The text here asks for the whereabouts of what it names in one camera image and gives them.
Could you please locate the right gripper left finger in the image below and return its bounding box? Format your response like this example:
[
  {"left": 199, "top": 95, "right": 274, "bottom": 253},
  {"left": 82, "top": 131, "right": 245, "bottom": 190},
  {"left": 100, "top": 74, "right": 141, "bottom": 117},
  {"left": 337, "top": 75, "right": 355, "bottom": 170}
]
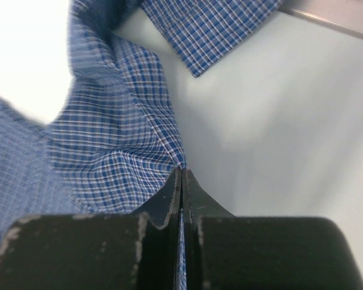
[{"left": 0, "top": 169, "right": 182, "bottom": 289}]

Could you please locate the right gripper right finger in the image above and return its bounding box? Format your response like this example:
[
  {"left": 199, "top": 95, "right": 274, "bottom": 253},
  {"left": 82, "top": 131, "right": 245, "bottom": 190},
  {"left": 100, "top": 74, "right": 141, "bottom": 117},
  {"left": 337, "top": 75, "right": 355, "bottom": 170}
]
[{"left": 181, "top": 169, "right": 363, "bottom": 289}]

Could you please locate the blue checkered long sleeve shirt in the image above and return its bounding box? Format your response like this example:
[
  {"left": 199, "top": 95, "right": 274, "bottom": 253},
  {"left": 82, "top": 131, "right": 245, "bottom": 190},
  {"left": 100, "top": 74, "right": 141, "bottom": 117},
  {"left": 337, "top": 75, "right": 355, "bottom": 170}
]
[{"left": 0, "top": 0, "right": 285, "bottom": 260}]

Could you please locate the aluminium front rail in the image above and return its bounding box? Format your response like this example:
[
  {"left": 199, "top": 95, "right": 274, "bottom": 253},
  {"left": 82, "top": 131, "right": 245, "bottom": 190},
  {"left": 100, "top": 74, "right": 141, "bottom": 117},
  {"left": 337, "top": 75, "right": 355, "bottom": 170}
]
[{"left": 279, "top": 0, "right": 363, "bottom": 40}]

